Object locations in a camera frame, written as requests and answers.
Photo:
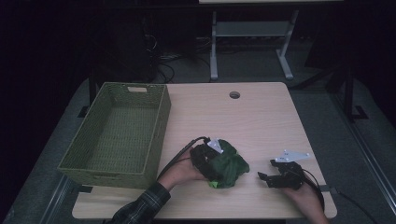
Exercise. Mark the person's left hand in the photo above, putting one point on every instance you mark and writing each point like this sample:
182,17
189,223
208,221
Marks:
182,171

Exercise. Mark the black table frame post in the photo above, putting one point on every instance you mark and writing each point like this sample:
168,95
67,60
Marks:
349,93

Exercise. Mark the metal floor rail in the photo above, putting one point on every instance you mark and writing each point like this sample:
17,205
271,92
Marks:
54,202
367,149

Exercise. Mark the green woven basket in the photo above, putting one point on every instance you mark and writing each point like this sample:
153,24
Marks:
102,180

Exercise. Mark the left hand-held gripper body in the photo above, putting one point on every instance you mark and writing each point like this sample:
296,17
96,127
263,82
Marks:
202,158

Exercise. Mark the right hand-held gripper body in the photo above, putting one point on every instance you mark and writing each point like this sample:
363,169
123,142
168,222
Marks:
289,177

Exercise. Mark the green fleece garment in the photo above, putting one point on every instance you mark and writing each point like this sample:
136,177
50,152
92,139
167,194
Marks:
230,168

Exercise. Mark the white metal stand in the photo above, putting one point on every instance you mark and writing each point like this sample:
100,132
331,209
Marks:
250,29

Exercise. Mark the person's right hand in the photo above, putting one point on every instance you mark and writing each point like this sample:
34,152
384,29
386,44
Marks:
306,199

